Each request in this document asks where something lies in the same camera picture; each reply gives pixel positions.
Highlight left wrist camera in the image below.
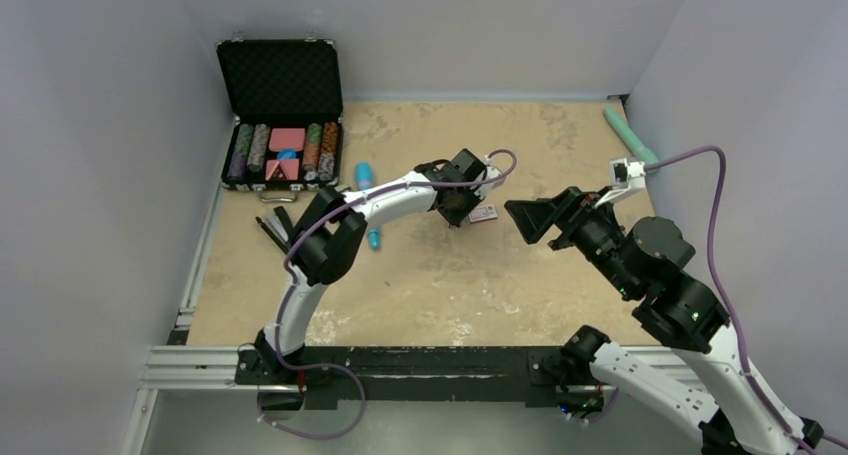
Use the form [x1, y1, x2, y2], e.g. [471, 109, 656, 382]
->
[480, 151, 516, 190]

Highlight black poker chip case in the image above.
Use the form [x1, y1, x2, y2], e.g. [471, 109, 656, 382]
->
[215, 39, 344, 192]

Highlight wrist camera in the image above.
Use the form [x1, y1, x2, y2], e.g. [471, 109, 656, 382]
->
[480, 151, 516, 190]
[595, 157, 647, 208]

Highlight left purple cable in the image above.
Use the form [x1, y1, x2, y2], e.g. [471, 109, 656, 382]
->
[272, 149, 519, 374]

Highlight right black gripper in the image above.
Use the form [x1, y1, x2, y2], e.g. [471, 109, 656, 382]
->
[501, 183, 637, 296]

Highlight mint green tube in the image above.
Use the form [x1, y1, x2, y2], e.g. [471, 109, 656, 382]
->
[603, 107, 659, 165]

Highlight blue cylindrical tube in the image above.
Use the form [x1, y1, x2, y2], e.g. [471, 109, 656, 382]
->
[354, 162, 380, 251]

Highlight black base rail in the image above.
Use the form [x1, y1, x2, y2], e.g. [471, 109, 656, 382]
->
[139, 342, 697, 414]

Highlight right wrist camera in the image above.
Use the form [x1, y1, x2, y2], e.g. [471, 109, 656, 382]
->
[595, 157, 647, 208]

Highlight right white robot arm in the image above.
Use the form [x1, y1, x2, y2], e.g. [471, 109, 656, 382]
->
[505, 187, 824, 454]

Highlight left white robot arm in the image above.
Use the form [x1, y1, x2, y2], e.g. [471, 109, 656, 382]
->
[254, 149, 510, 384]

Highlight staple box with red label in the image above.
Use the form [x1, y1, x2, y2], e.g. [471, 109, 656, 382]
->
[467, 204, 498, 224]

